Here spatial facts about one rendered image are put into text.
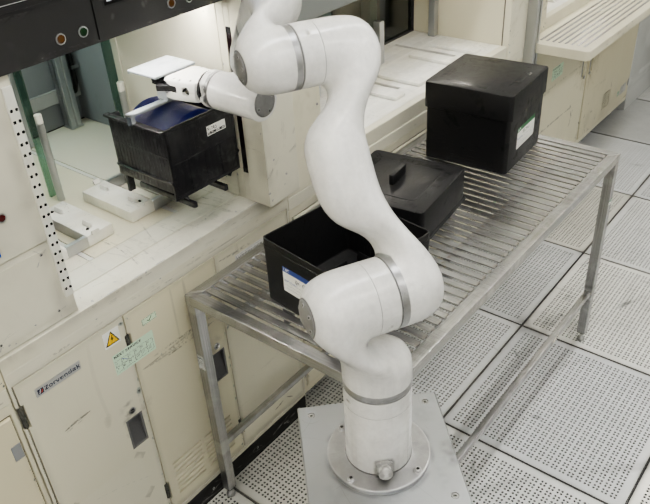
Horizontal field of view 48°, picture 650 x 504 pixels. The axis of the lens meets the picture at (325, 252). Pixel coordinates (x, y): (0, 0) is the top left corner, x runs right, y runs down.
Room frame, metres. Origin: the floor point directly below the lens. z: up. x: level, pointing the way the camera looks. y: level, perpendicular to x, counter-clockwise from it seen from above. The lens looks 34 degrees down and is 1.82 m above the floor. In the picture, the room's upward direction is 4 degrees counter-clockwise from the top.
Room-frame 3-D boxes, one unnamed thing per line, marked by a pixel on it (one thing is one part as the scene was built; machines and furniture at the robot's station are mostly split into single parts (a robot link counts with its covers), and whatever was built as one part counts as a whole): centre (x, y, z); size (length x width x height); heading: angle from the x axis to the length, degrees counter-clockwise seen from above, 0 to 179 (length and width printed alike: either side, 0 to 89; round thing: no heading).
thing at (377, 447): (0.92, -0.08, 0.85); 0.19 x 0.19 x 0.18
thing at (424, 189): (1.79, -0.21, 0.83); 0.29 x 0.29 x 0.13; 57
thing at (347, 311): (0.91, -0.05, 1.07); 0.19 x 0.12 x 0.24; 112
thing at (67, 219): (1.57, 0.67, 0.89); 0.22 x 0.21 x 0.04; 50
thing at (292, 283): (1.41, -0.05, 0.85); 0.28 x 0.28 x 0.17; 42
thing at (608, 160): (1.75, -0.30, 0.38); 1.30 x 0.60 x 0.76; 140
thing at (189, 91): (1.57, 0.26, 1.25); 0.11 x 0.10 x 0.07; 49
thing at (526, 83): (2.15, -0.53, 0.89); 0.29 x 0.29 x 0.25; 53
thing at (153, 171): (1.64, 0.34, 1.11); 0.24 x 0.20 x 0.32; 139
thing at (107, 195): (1.77, 0.50, 0.89); 0.22 x 0.21 x 0.04; 50
